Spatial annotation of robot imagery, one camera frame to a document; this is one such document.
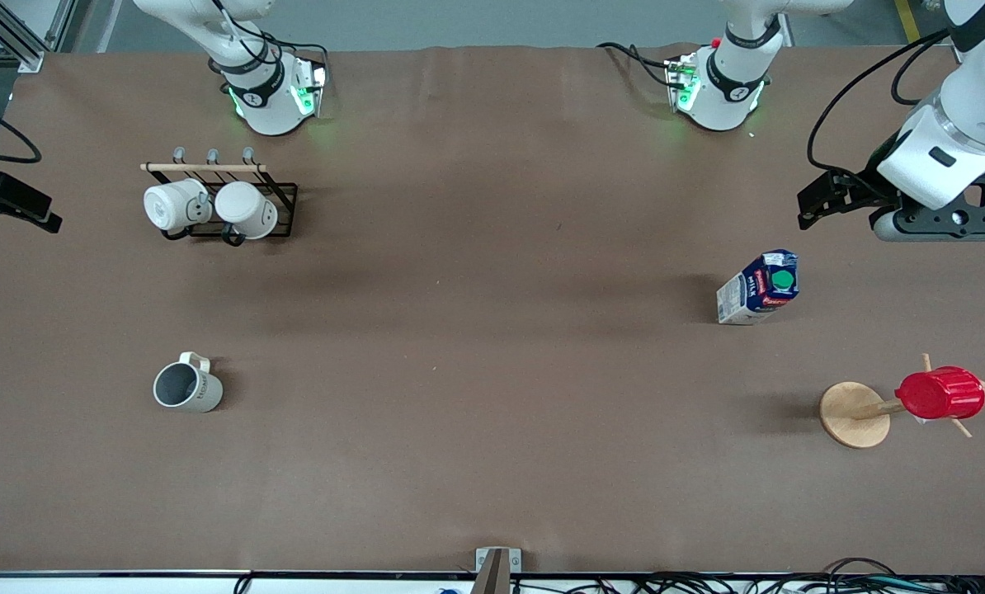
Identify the red plastic cup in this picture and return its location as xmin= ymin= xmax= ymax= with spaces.
xmin=895 ymin=366 xmax=985 ymax=421

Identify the white ceramic mug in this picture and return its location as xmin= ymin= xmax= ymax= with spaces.
xmin=214 ymin=181 xmax=279 ymax=240
xmin=144 ymin=179 xmax=213 ymax=233

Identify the black wire mug rack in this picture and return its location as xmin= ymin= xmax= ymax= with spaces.
xmin=140 ymin=147 xmax=299 ymax=247

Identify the grey metal camera bracket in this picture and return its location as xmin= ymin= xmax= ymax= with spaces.
xmin=469 ymin=547 xmax=522 ymax=594

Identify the black cable bundle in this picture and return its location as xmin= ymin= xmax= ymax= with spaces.
xmin=624 ymin=559 xmax=985 ymax=594

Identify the aluminium frame profile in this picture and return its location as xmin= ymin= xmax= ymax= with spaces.
xmin=0 ymin=0 xmax=77 ymax=73

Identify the black right base cable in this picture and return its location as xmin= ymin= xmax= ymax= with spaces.
xmin=210 ymin=0 xmax=330 ymax=71

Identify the black left base cable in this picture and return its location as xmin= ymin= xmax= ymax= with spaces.
xmin=597 ymin=41 xmax=683 ymax=87

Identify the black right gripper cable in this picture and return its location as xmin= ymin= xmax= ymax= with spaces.
xmin=0 ymin=97 xmax=42 ymax=163

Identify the wooden mug tree stand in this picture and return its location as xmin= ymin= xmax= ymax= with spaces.
xmin=819 ymin=353 xmax=985 ymax=450

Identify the cream mug grey interior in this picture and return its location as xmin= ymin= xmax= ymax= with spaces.
xmin=153 ymin=352 xmax=224 ymax=413

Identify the black base cable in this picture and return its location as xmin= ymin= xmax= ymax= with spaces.
xmin=597 ymin=41 xmax=683 ymax=87
xmin=210 ymin=0 xmax=330 ymax=71

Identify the blue white milk carton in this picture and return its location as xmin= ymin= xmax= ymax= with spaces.
xmin=716 ymin=249 xmax=800 ymax=326

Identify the table cover sheet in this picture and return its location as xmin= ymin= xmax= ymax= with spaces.
xmin=0 ymin=43 xmax=985 ymax=576

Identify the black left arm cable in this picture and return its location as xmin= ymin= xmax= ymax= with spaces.
xmin=806 ymin=29 xmax=955 ymax=178

